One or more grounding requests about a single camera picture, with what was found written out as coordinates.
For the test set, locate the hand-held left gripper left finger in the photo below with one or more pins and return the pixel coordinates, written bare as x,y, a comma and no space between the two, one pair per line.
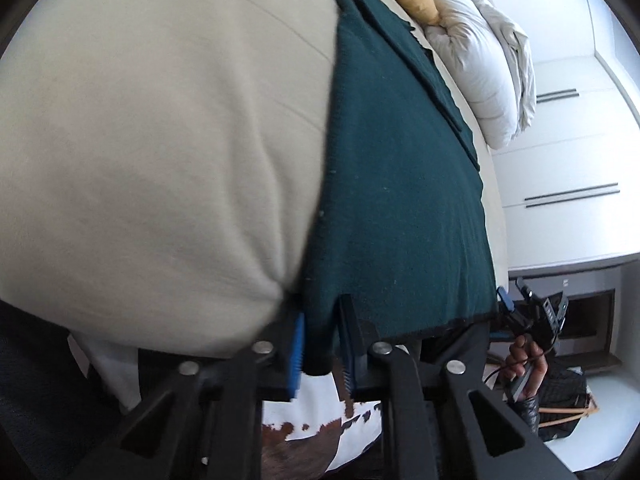
295,355

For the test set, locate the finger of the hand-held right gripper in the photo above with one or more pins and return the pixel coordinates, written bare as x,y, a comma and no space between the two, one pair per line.
504,299

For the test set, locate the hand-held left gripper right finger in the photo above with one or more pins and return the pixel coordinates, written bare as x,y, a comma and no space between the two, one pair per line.
348,365

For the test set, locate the dark green sweater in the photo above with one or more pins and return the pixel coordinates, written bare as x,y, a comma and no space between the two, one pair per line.
400,210

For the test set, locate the person's right forearm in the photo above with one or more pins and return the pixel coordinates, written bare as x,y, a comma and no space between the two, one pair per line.
531,412

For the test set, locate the person's right hand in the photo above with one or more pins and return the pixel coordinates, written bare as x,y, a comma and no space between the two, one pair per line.
520,360

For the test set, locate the dark wooden cabinet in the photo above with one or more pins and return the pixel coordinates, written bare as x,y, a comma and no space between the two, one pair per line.
590,320

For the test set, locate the brown and white cowhide rug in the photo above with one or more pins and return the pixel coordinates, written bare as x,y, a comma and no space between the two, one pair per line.
320,435

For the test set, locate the black bag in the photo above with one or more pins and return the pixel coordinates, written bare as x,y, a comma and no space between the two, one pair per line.
565,395

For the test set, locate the wooden stick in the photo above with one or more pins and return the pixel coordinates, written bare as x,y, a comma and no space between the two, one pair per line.
570,414

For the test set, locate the white wardrobe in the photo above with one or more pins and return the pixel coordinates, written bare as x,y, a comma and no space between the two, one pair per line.
565,150

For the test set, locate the folded beige sheet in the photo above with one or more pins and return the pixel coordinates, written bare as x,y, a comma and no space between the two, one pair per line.
522,70

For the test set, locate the white duvet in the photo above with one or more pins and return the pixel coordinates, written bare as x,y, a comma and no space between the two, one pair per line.
472,65

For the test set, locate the round bed with beige sheet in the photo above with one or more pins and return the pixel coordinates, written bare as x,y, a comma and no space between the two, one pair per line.
150,160

